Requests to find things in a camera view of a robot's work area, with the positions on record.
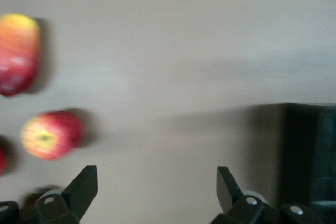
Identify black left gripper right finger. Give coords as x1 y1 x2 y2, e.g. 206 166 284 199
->
211 166 283 224

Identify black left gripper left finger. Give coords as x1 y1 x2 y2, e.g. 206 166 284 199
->
35 165 98 224

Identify small striped red-yellow apple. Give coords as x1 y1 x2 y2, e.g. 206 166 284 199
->
20 110 86 161

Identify black plastic box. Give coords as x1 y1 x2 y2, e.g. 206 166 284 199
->
279 102 336 210

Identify plain red apple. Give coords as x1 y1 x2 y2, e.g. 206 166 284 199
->
0 145 9 175

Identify red-yellow mango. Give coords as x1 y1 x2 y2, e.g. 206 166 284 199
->
0 13 42 98

